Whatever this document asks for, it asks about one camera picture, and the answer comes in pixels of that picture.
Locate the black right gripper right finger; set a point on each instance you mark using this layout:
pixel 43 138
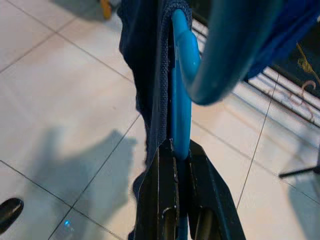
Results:
pixel 215 205

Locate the black robot foot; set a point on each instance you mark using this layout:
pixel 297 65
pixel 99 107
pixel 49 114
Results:
pixel 10 212

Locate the blue plastic hanger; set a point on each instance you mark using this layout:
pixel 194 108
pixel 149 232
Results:
pixel 181 100

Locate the royal blue garment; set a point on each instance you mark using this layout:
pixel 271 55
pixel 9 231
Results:
pixel 282 50

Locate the black floor carpet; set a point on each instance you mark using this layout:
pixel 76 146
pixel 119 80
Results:
pixel 316 57

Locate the navy polo shirt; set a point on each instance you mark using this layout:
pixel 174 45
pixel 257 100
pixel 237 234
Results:
pixel 145 62

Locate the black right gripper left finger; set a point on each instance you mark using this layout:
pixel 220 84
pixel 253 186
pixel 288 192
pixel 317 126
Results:
pixel 155 200

